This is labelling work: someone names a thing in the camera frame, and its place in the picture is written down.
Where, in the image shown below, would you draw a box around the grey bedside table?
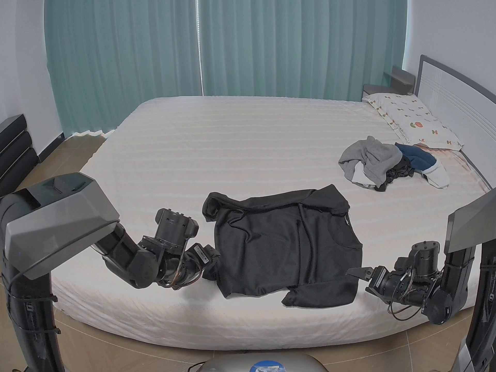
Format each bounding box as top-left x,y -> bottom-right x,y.
362,65 -> 416,98

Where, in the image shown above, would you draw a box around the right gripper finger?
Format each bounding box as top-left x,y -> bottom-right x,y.
346,268 -> 373,282

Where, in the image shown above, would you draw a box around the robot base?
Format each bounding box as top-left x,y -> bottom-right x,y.
192,353 -> 330,372

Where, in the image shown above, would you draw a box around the blue-green curtain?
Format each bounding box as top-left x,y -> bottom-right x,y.
196,0 -> 409,102
44,0 -> 204,138

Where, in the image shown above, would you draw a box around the bed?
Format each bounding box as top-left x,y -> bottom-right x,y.
50,55 -> 496,352

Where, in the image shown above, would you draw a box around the pile of clothes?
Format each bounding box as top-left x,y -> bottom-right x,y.
338,136 -> 450,193

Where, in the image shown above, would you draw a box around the white printed pillow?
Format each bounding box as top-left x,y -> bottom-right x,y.
362,92 -> 465,151

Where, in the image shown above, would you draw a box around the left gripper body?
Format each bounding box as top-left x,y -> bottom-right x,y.
176,243 -> 221,286

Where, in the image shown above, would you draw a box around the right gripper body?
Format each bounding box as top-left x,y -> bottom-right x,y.
365,266 -> 400,299

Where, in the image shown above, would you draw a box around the black T-shirt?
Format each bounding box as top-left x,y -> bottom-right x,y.
201,184 -> 363,308

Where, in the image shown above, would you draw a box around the black chest of drawers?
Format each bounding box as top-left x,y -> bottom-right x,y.
0,115 -> 39,197

